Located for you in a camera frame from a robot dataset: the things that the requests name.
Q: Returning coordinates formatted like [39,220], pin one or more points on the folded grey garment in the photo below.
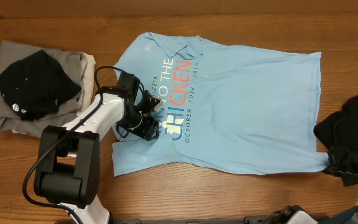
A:
[7,112]

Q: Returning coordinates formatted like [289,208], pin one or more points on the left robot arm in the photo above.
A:
[67,171]

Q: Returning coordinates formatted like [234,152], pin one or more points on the light blue printed t-shirt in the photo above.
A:
[234,108]

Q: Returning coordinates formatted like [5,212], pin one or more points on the black t-shirt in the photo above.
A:
[341,127]

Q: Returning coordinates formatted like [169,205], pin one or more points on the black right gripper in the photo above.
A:
[335,154]

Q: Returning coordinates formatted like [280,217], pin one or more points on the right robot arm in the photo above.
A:
[316,197]

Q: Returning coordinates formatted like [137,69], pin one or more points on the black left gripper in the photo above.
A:
[146,129]

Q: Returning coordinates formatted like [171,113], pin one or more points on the folded black garment with logo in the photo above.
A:
[36,86]

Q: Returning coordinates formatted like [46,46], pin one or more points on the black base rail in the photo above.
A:
[246,220]

